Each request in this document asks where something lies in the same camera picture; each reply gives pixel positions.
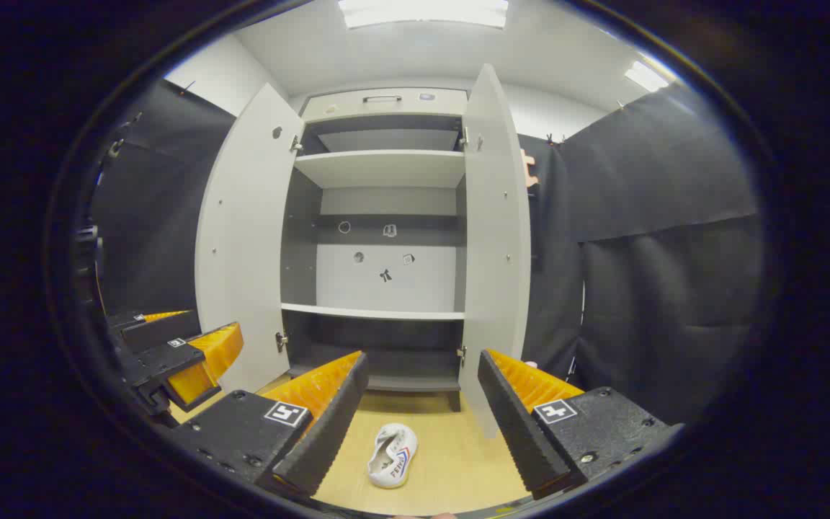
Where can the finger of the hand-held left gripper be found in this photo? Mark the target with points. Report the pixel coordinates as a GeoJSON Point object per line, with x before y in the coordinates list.
{"type": "Point", "coordinates": [159, 330]}
{"type": "Point", "coordinates": [170, 357]}

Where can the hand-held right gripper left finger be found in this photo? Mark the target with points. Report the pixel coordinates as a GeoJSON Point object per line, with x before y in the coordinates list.
{"type": "Point", "coordinates": [328, 432]}

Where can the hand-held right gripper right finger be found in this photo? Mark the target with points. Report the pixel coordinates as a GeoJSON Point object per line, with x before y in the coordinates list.
{"type": "Point", "coordinates": [516, 425]}

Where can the white shoe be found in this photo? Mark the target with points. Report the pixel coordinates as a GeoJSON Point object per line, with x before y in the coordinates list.
{"type": "Point", "coordinates": [390, 458]}

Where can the grey shoe cabinet door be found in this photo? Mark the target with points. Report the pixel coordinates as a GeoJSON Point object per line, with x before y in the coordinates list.
{"type": "Point", "coordinates": [246, 238]}
{"type": "Point", "coordinates": [494, 238]}

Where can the grey shoe cabinet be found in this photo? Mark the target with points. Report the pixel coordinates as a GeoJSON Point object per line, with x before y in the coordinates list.
{"type": "Point", "coordinates": [379, 169]}

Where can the ceiling light panel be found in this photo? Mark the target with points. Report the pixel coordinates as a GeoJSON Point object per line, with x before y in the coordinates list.
{"type": "Point", "coordinates": [647, 76]}
{"type": "Point", "coordinates": [422, 13]}

